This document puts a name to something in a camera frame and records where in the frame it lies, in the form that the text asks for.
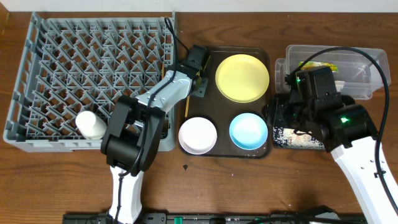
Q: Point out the pink white bowl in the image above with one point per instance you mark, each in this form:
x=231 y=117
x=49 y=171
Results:
x=197 y=135

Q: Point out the clear plastic bin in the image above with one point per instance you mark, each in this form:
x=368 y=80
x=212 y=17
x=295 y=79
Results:
x=357 y=76

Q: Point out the grey plastic dish rack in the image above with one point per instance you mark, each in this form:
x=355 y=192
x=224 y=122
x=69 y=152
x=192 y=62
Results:
x=69 y=65

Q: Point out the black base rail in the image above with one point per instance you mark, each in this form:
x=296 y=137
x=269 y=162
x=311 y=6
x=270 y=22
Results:
x=274 y=217

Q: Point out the yellow round plate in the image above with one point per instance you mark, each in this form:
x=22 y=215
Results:
x=242 y=78

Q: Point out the black waste tray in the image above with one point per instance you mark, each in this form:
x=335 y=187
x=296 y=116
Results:
x=273 y=112

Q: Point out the dark brown serving tray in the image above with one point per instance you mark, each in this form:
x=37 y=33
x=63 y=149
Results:
x=221 y=111

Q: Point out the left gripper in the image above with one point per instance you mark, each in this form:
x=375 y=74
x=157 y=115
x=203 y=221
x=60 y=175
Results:
x=202 y=89

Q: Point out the wooden chopstick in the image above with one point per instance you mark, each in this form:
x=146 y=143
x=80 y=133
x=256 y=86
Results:
x=187 y=107
x=163 y=71

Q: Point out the light blue bowl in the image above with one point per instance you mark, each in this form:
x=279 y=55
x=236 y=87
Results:
x=248 y=131

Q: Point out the green yellow snack wrapper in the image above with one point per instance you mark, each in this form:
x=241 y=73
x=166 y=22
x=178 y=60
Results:
x=312 y=64

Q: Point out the white cup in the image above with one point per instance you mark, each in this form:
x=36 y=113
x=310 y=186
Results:
x=90 y=125

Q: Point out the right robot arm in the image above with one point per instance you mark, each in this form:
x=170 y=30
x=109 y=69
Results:
x=346 y=130

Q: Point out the spilled rice waste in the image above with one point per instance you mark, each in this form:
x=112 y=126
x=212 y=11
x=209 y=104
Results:
x=288 y=139

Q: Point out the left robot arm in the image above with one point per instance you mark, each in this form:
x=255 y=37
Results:
x=131 y=140

